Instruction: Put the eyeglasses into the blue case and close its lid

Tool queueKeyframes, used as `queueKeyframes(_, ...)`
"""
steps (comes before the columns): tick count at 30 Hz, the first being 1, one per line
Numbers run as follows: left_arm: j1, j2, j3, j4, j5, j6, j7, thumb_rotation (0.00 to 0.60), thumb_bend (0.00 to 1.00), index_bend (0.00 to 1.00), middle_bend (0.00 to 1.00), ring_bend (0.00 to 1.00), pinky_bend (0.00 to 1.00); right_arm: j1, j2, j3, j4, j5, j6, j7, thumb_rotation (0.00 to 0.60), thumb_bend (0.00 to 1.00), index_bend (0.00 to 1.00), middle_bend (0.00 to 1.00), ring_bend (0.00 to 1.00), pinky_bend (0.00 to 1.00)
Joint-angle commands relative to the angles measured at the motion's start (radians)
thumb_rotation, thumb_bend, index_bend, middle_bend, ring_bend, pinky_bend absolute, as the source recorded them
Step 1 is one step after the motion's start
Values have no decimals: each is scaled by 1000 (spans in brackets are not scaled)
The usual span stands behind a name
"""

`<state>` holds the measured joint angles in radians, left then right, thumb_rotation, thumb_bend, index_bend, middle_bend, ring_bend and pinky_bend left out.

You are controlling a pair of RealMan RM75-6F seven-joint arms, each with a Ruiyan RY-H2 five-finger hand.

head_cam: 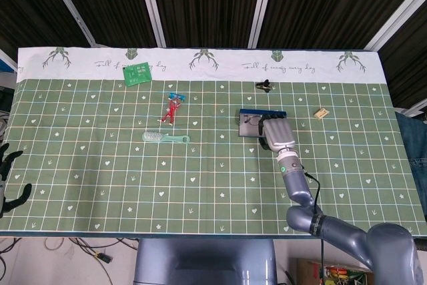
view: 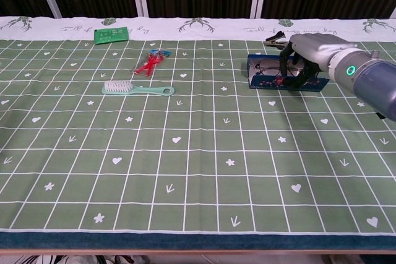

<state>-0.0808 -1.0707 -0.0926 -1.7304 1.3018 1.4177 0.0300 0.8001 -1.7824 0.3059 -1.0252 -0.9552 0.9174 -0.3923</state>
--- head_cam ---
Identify mint green scrub brush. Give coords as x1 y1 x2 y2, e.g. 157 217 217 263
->
141 131 191 144

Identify green circuit board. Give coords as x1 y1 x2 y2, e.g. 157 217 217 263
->
122 61 152 89

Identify black staple remover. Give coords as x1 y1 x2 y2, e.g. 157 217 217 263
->
255 78 276 93

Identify green checked tablecloth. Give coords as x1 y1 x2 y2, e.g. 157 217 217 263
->
0 45 427 241

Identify grey-blue robot torso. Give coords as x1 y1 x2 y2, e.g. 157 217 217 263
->
133 238 278 285

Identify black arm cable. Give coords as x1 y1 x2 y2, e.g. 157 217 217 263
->
302 171 327 285

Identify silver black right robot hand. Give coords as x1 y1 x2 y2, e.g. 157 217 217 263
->
256 113 298 153

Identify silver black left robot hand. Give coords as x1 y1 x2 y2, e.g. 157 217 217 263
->
0 142 33 218

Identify blue denim cloth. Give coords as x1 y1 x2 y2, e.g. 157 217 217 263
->
396 112 427 200

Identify cardboard box with colourful parts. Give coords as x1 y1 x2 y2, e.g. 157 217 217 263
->
296 257 375 285

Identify black floor cables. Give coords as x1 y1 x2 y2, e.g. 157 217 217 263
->
0 236 139 285

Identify white partition post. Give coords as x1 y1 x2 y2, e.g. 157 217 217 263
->
246 0 281 49
134 0 167 48
363 0 427 53
40 0 98 47

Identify blue tray with eyeglasses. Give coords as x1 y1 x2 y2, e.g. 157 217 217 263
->
238 107 288 139

